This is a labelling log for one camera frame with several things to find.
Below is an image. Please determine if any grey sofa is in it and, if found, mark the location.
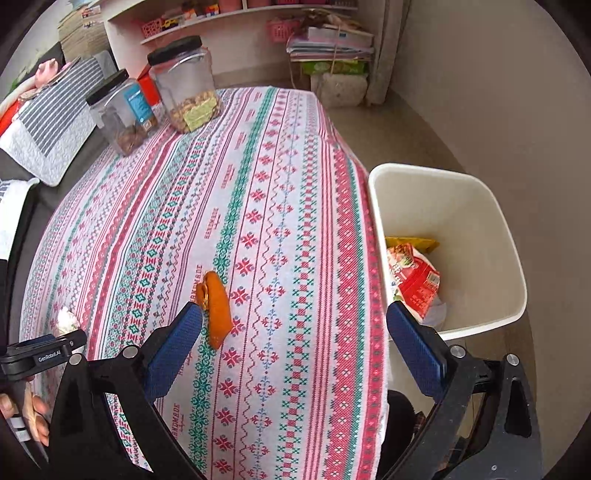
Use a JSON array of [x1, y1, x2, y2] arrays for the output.
[[0, 41, 118, 324]]

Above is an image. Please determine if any stack of books and papers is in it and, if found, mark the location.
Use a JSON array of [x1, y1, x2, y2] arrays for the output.
[[286, 25, 376, 63]]

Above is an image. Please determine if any pink plush toy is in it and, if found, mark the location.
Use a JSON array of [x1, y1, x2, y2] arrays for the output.
[[37, 60, 64, 87]]

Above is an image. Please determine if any stained tissue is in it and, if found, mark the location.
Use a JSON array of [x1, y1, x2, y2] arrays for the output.
[[55, 307, 80, 335]]

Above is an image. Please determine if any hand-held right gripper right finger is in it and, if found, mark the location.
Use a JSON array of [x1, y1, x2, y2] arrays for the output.
[[387, 302, 543, 480]]

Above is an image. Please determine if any white trash bin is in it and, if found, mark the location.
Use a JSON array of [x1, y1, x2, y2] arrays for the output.
[[368, 162, 528, 342]]

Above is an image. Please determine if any red snack packet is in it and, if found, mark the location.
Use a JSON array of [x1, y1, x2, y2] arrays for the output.
[[387, 244, 441, 324]]

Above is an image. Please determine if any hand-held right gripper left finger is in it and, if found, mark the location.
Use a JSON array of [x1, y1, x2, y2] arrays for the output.
[[46, 302, 206, 480]]

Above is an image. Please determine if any yellow snack packet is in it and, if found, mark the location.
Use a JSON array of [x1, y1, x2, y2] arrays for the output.
[[385, 236, 440, 254]]

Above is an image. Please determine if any stack of cardboard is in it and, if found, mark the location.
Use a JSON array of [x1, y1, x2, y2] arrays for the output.
[[60, 9, 110, 62]]

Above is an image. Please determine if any large pink plastic basket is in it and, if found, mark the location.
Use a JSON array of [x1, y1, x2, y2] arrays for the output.
[[267, 18, 296, 44]]

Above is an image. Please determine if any plastic jar of dark nuts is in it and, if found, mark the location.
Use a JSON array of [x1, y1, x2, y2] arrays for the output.
[[86, 69, 160, 158]]

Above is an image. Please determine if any white bookshelf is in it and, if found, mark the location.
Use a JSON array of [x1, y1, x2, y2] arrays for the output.
[[104, 0, 407, 108]]

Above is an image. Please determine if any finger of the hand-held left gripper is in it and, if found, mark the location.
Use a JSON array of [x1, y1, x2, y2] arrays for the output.
[[0, 330, 88, 381]]

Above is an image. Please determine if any plastic jar of cashews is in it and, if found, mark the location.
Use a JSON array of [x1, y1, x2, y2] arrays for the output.
[[147, 36, 223, 134]]

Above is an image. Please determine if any red gift box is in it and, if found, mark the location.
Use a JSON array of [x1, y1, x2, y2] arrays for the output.
[[137, 65, 161, 106]]

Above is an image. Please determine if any person's left hand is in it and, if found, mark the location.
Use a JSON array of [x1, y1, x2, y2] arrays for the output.
[[0, 381, 51, 446]]

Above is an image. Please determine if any striped armrest sofa cover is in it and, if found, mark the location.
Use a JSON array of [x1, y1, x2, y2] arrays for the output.
[[0, 56, 108, 188]]

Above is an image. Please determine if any orange peel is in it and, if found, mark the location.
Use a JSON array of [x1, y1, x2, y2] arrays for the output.
[[196, 271, 234, 349]]

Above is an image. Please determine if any white plastic bag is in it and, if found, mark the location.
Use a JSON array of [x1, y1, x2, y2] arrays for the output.
[[310, 74, 370, 108]]

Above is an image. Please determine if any green packet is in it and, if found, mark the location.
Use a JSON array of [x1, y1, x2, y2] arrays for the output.
[[301, 60, 368, 77]]

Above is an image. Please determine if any striped seat sofa cover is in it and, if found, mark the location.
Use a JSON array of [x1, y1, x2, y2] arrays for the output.
[[0, 179, 40, 260]]

